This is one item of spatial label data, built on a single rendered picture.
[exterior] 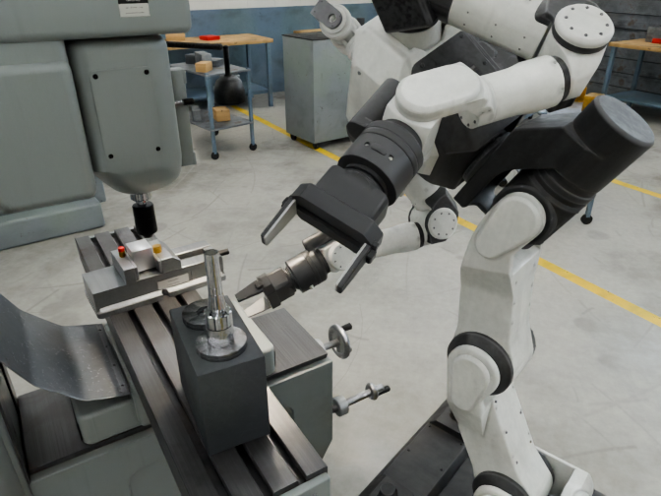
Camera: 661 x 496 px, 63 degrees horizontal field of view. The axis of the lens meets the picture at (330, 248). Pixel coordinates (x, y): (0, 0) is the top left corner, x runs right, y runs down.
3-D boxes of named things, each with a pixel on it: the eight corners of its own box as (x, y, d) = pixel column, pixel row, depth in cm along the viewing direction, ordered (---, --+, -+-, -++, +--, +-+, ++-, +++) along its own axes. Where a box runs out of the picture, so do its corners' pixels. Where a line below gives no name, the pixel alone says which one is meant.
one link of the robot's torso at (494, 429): (563, 490, 129) (538, 310, 116) (530, 552, 115) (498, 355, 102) (501, 470, 140) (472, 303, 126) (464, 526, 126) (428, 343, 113)
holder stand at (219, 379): (235, 365, 120) (227, 288, 110) (271, 434, 102) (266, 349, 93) (180, 382, 115) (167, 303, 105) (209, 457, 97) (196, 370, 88)
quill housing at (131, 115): (165, 164, 133) (145, 24, 118) (194, 191, 117) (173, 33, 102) (83, 179, 124) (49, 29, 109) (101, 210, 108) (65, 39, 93)
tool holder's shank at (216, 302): (206, 315, 91) (198, 256, 86) (210, 304, 94) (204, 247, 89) (223, 315, 91) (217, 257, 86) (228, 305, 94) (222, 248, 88)
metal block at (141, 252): (148, 258, 147) (145, 238, 145) (155, 267, 143) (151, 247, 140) (129, 263, 145) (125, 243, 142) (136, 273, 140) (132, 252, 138)
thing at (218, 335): (204, 348, 93) (200, 322, 91) (211, 332, 98) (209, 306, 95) (230, 349, 93) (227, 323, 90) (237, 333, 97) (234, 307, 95)
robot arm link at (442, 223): (450, 208, 144) (402, 142, 136) (475, 215, 132) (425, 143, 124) (417, 236, 143) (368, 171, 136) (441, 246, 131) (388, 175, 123)
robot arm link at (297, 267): (261, 287, 135) (302, 265, 137) (278, 319, 131) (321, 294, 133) (250, 268, 124) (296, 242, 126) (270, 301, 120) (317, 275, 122)
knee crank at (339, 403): (383, 385, 179) (384, 371, 176) (393, 396, 175) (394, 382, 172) (327, 410, 169) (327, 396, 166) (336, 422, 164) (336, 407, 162)
